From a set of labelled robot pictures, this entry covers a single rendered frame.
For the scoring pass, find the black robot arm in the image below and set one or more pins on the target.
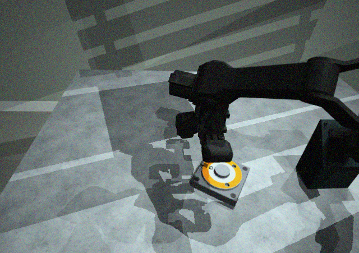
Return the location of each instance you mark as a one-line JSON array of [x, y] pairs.
[[217, 84]]

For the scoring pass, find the orange round plate with holes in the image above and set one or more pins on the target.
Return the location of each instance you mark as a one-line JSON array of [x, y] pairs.
[[219, 183]]

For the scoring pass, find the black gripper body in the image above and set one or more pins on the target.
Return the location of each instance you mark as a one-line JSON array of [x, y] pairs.
[[215, 149]]

